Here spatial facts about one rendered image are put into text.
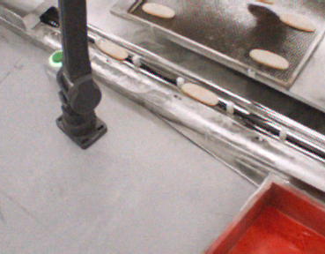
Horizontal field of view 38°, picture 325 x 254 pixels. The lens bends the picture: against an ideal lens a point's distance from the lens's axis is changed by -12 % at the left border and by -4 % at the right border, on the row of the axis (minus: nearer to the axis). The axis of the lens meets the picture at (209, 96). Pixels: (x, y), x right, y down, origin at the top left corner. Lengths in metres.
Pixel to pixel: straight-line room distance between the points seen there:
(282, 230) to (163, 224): 0.25
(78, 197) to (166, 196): 0.20
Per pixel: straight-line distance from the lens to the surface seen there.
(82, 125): 1.18
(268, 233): 1.05
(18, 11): 1.49
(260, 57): 1.23
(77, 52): 1.05
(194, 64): 1.33
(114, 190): 1.12
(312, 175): 1.08
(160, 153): 1.16
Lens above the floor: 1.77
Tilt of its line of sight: 49 degrees down
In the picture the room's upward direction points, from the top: 2 degrees counter-clockwise
